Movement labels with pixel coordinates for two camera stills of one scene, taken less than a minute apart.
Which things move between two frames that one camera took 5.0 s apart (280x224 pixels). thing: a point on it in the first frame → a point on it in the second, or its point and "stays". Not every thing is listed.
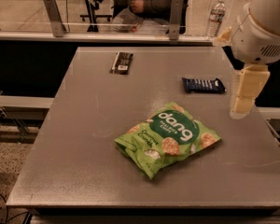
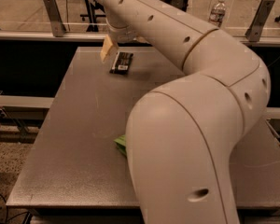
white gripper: [259, 45] → [125, 35]
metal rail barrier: [101, 35] stays
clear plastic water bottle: [216, 18] stays
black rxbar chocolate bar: [121, 63] stays
